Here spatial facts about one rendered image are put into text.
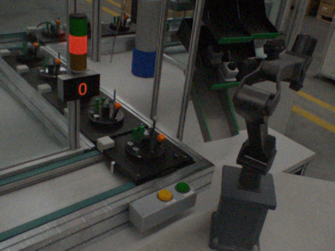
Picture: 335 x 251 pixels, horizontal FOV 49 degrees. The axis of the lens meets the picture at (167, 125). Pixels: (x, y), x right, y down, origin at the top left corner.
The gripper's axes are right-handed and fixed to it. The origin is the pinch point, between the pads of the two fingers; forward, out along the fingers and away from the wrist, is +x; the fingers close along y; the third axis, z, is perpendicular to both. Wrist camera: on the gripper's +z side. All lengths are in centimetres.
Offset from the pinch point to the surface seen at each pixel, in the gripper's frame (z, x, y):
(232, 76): -5.0, 12.7, -1.8
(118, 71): -17, 117, -4
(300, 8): 18, 93, -125
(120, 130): -26, 37, 30
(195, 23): 12.7, 18.7, 9.5
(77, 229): -38, 0, 59
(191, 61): -0.1, 21.5, 9.4
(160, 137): -22.0, 12.0, 26.9
